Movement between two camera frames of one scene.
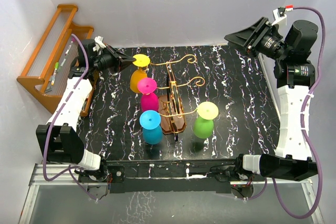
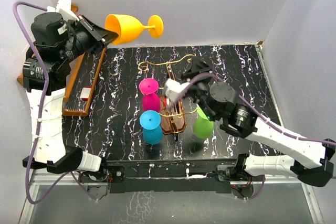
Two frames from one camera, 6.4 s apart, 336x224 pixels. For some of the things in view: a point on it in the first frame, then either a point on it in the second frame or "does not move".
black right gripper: [240, 38] → [197, 66]
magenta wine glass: [149, 101] does not move
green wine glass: [203, 125] does not move
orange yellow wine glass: [142, 61] → [129, 28]
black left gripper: [120, 60] → [100, 36]
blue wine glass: [149, 120] does not move
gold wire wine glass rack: [172, 116] does not move
